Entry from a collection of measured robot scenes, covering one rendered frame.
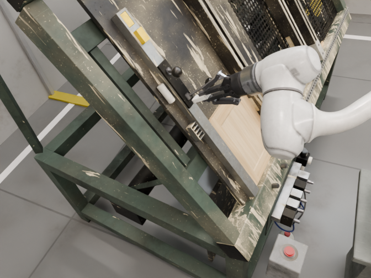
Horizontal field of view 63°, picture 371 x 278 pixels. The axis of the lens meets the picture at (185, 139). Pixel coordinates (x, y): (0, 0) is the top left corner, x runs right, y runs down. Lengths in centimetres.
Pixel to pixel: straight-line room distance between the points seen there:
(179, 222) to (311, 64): 99
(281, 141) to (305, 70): 19
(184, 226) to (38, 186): 184
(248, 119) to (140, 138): 64
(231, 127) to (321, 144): 163
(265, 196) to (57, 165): 121
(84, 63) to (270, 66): 54
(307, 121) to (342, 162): 206
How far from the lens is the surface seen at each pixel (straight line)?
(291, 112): 78
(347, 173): 277
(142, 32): 112
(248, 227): 139
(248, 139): 147
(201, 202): 117
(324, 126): 82
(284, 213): 157
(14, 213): 301
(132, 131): 101
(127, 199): 165
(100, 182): 176
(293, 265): 130
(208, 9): 141
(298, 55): 82
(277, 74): 82
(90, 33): 113
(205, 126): 123
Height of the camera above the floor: 213
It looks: 47 degrees down
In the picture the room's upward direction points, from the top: 10 degrees counter-clockwise
